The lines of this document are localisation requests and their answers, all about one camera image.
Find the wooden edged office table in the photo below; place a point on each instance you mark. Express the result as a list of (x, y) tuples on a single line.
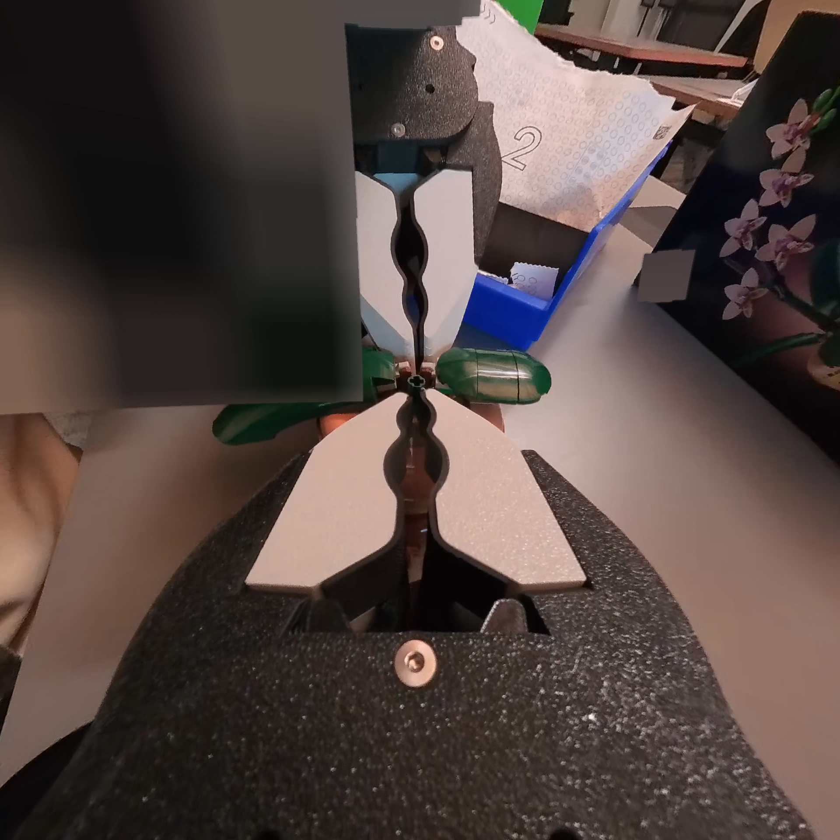
[(709, 92), (643, 44)]

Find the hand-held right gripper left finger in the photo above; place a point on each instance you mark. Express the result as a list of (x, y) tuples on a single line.
[(328, 512)]

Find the orchid lego set box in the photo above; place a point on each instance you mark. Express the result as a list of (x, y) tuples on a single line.
[(774, 229)]

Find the green board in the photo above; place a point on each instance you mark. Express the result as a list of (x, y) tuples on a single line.
[(518, 13)]

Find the terracotta lego flower pot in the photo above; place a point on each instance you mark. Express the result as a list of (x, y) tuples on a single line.
[(334, 423)]

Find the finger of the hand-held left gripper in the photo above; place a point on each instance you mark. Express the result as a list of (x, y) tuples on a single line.
[(377, 275), (449, 249)]

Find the large white paper bag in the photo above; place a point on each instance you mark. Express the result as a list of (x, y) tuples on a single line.
[(577, 131)]

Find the small torn white paper bag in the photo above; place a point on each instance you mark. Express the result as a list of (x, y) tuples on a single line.
[(533, 279)]

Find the blue plastic bin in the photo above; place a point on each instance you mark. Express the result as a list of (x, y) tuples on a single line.
[(512, 308)]

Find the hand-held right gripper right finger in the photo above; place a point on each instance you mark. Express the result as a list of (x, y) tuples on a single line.
[(505, 512)]

